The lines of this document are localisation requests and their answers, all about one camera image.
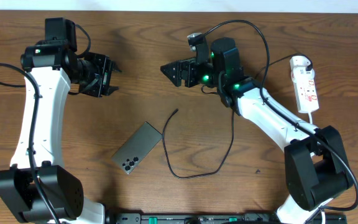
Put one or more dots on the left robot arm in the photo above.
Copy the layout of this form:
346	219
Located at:
36	187

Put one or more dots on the white USB charger adapter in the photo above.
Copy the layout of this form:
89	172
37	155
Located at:
300	74

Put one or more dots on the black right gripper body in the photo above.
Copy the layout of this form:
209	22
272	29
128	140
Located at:
197	74

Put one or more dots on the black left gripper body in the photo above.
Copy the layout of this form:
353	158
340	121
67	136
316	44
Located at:
96	73

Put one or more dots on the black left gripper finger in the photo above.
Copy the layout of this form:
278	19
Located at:
111	89
113	67

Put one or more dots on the white power strip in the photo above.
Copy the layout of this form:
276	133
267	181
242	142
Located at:
305	92

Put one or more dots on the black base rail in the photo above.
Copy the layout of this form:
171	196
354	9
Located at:
250	217

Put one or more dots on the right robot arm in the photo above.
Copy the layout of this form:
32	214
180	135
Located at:
316	166

